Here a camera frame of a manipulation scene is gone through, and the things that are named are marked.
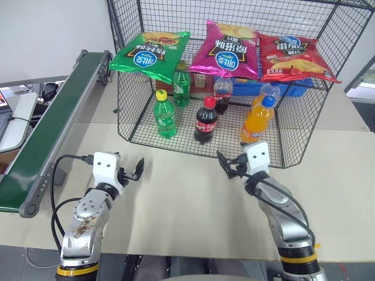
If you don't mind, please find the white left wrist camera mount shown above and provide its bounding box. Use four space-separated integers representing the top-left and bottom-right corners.
93 151 122 194

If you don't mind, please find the green potato chip bag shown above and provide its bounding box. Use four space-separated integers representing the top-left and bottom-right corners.
108 30 191 85

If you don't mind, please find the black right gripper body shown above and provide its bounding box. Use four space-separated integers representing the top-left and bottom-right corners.
233 153 250 178

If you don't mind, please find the magenta potato chip bag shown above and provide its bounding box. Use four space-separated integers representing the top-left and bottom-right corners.
187 19 261 81

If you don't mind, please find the grey side desk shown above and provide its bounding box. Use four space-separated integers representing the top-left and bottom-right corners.
0 92 39 153

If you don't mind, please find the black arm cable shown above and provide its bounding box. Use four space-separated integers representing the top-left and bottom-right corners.
50 153 94 253
238 171 316 245

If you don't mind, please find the glass door with frame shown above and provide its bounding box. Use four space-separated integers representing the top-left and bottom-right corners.
343 54 375 104

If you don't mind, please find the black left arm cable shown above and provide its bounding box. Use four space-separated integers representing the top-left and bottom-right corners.
50 153 94 253

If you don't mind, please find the blue plastic crate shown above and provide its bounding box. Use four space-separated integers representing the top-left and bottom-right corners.
215 75 315 98

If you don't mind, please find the red potato chip bag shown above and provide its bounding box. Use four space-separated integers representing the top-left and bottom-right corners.
257 33 343 85

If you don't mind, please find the green soda bottle yellow cap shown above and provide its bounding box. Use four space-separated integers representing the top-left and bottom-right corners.
153 90 177 139

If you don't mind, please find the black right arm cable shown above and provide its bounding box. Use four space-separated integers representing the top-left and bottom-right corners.
238 171 316 245

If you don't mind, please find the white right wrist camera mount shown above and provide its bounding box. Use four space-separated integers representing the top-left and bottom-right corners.
244 141 271 177

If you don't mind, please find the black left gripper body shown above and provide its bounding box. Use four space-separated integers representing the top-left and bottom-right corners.
118 166 139 189

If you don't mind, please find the thin white cable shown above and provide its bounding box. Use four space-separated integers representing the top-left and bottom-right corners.
24 246 61 269

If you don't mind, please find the cola bottle red cap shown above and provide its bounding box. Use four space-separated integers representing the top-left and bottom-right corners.
193 96 219 145
213 77 234 115

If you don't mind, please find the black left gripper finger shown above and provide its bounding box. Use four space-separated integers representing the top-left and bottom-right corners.
134 157 146 181

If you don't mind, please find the black wire mesh basket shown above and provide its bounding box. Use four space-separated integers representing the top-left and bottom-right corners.
105 0 375 169

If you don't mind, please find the green conveyor belt grey frame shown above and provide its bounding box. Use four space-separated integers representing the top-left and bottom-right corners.
0 49 114 219

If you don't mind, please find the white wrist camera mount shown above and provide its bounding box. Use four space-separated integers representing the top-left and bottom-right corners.
93 151 122 194
244 141 271 177

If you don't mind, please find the orange soda bottle blue cap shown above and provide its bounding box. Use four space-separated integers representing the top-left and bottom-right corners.
240 95 277 145
252 83 282 109

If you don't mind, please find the beige small box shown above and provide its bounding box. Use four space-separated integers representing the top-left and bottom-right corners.
192 71 214 89

